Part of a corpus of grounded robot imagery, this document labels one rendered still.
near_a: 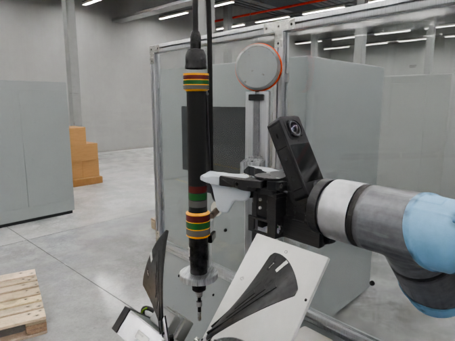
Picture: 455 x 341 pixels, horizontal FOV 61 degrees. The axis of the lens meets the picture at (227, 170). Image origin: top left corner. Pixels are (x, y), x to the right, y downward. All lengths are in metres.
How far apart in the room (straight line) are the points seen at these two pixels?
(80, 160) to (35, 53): 5.50
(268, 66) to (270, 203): 0.86
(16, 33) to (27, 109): 7.31
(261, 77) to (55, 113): 5.29
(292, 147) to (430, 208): 0.18
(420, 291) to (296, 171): 0.20
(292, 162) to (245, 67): 0.87
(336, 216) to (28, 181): 6.04
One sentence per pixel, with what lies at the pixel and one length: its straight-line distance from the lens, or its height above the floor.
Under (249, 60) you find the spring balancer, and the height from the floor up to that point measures 1.90.
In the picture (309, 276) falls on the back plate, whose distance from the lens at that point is 1.08.
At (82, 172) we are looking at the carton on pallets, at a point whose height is 0.27.
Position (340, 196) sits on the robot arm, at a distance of 0.47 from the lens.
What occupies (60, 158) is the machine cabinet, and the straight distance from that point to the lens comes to 6.50.
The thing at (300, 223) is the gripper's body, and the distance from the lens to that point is 0.52.
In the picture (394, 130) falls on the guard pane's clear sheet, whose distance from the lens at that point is 1.25.
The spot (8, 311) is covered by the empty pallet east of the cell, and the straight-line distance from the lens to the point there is 3.67.
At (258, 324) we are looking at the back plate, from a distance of 1.12.
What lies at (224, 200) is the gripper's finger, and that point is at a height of 1.62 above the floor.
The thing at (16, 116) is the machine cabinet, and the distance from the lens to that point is 6.25.
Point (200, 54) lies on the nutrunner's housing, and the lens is 0.66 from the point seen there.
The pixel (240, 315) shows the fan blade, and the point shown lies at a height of 1.35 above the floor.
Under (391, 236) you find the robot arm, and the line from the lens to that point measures 0.44.
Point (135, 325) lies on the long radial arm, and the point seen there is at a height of 1.13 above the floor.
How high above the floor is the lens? 1.77
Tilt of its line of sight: 10 degrees down
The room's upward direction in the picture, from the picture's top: straight up
